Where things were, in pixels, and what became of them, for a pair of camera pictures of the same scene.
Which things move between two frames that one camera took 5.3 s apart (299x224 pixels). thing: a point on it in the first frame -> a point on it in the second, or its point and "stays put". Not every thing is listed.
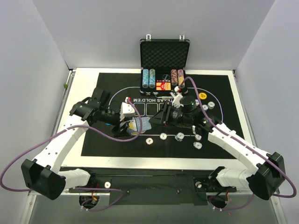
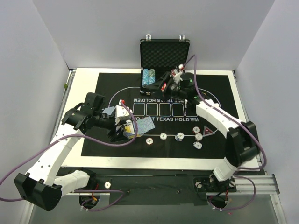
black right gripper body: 167,115 -> 167,83
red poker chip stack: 149,141 stays put
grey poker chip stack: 163,136 stays put
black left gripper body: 121,127 stays put
